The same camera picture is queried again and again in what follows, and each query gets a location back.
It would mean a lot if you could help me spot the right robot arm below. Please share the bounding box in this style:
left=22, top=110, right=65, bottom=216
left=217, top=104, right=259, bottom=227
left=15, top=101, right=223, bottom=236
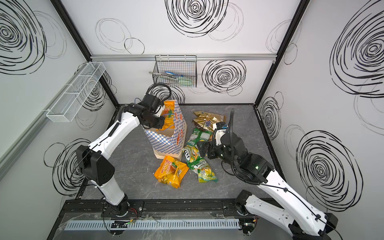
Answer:
left=197, top=110, right=338, bottom=240

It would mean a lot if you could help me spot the black wire basket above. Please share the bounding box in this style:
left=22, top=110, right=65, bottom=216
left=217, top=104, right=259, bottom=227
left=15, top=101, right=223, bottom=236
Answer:
left=152, top=55, right=198, bottom=88

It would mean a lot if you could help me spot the blue checkered paper bag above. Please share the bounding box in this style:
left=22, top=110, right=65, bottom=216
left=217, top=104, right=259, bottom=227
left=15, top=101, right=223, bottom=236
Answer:
left=145, top=100, right=187, bottom=160

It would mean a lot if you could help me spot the grey slotted cable duct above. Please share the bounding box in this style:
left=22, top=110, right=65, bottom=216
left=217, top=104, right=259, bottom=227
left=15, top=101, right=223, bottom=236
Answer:
left=64, top=219, right=241, bottom=231

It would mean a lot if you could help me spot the right back corner post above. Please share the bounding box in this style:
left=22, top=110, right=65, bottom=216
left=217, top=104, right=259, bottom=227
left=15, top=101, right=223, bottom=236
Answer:
left=254, top=0, right=310, bottom=108

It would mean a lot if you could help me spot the yellow gummy candy bag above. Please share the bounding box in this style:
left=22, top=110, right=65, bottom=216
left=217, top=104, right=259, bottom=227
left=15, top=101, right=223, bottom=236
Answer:
left=154, top=156, right=189, bottom=189

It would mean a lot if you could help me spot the white mesh shelf tray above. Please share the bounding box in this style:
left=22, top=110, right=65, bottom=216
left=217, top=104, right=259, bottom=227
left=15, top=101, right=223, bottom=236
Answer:
left=46, top=62, right=106, bottom=123

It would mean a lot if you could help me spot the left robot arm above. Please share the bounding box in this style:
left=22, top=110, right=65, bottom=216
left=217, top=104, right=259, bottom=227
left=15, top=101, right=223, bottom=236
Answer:
left=76, top=83, right=172, bottom=217

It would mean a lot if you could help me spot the black corner frame post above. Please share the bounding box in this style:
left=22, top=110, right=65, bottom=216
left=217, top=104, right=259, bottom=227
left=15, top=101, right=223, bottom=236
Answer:
left=50, top=0, right=120, bottom=109

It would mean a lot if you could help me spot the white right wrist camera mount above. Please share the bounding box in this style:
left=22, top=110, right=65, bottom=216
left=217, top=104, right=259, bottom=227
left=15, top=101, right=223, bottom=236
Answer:
left=212, top=122, right=228, bottom=149

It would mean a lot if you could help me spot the gold snack bag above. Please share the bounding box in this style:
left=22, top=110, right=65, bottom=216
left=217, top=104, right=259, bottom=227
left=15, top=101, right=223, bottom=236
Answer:
left=193, top=111, right=226, bottom=133

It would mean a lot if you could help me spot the black front rail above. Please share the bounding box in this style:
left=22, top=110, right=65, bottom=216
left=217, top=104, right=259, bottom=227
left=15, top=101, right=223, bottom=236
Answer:
left=59, top=197, right=277, bottom=218

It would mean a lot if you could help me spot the green Fox's candy bag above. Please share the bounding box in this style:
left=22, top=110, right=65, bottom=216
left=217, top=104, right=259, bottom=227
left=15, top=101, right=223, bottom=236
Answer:
left=183, top=145, right=201, bottom=164
left=187, top=128, right=213, bottom=147
left=188, top=159, right=218, bottom=183

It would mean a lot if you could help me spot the green item in basket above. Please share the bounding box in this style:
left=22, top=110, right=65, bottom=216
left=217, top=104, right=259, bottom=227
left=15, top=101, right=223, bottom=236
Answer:
left=149, top=71, right=195, bottom=87

